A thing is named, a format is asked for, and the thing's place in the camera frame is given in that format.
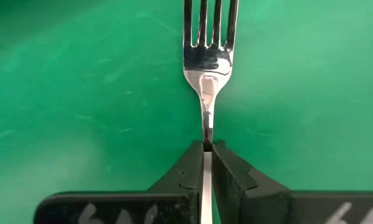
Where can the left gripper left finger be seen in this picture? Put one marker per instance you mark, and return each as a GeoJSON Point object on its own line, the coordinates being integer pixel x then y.
{"type": "Point", "coordinates": [174, 202]}

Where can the silver metal fork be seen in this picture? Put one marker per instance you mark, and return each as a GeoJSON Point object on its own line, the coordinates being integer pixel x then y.
{"type": "Point", "coordinates": [206, 62]}

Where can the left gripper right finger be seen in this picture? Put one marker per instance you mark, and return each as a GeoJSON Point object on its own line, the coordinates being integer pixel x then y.
{"type": "Point", "coordinates": [251, 202]}

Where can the green table mat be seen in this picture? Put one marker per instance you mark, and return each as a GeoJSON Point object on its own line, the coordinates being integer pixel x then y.
{"type": "Point", "coordinates": [81, 93]}

